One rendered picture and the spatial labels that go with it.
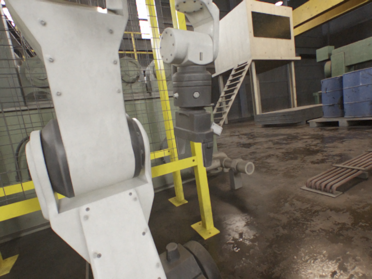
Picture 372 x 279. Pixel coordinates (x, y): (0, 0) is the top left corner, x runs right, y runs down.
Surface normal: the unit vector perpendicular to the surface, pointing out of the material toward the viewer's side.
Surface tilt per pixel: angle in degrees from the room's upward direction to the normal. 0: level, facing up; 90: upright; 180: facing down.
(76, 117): 96
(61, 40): 100
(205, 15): 134
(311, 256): 0
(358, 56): 90
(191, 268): 45
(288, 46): 90
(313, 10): 90
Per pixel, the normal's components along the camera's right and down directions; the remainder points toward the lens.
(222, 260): -0.15, -0.98
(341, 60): -0.89, 0.18
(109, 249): 0.40, -0.47
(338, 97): -0.65, 0.19
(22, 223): 0.44, 0.04
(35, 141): 0.28, -0.68
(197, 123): 0.15, 0.27
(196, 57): 0.56, 0.22
